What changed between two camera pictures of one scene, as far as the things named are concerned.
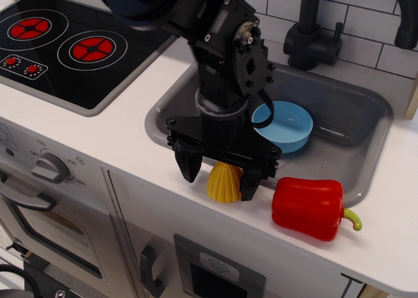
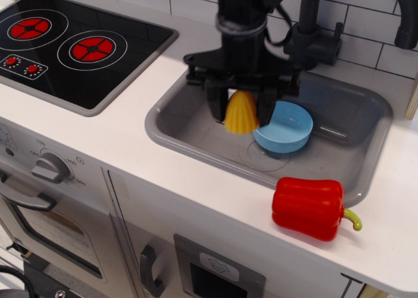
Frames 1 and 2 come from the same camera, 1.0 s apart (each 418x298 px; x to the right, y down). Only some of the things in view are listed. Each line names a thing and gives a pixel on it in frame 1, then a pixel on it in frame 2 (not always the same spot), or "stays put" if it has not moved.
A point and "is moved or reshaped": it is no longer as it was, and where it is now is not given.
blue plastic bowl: [290, 127] stays put
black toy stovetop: [68, 49] stays put
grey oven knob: [51, 166] stays put
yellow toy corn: [224, 182] is moved or reshaped
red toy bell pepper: [311, 208] stays put
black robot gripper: [224, 137] → [242, 61]
